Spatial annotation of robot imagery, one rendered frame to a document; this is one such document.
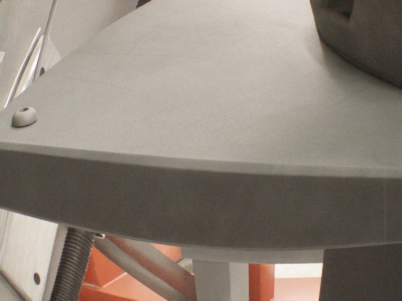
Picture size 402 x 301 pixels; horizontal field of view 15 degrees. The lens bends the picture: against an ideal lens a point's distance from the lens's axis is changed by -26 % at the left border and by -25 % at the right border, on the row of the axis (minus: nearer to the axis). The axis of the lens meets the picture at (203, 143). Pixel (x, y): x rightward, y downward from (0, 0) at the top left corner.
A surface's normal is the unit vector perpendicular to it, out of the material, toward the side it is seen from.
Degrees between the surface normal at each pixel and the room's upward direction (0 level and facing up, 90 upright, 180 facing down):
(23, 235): 90
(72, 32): 90
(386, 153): 0
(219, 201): 90
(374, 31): 59
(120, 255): 137
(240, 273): 90
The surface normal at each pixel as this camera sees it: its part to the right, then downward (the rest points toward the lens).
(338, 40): -0.93, 0.21
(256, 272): -0.46, 0.33
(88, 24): 0.88, 0.08
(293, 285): -0.08, -0.94
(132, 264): -0.25, 0.91
